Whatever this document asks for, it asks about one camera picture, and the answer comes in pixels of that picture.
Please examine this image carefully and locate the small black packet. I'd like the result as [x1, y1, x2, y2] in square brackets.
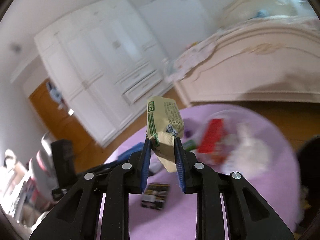
[141, 183, 170, 210]

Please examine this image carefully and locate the open white wardrobe drawer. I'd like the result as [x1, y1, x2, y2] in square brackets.
[122, 76, 163, 104]

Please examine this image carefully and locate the cluttered white shelf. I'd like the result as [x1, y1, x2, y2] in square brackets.
[0, 150, 50, 230]

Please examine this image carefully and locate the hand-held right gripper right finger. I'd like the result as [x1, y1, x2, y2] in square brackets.
[174, 137, 295, 240]

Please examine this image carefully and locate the plain red carton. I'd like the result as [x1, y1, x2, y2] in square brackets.
[197, 119, 227, 157]

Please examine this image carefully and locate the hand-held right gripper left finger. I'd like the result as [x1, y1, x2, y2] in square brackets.
[29, 139, 152, 240]

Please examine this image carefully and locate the blue hanging bag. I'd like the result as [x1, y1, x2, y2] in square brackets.
[47, 82, 68, 105]

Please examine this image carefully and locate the white wardrobe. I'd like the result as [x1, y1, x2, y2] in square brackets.
[34, 0, 175, 148]

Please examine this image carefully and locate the beige packet with green print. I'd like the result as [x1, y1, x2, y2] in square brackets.
[146, 96, 185, 173]

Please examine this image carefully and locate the cream wooden bed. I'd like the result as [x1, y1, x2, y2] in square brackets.
[175, 0, 320, 105]

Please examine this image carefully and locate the black trash bin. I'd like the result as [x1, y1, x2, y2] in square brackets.
[295, 135, 320, 233]

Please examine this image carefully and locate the purple round tablecloth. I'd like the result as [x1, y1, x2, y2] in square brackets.
[96, 104, 302, 240]

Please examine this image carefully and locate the white mesh bath pouf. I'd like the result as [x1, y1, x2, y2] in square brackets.
[225, 124, 272, 173]

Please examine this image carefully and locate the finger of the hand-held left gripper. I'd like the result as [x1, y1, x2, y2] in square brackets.
[75, 142, 144, 180]

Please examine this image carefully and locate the brown wooden door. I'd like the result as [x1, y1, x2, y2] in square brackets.
[29, 79, 105, 155]

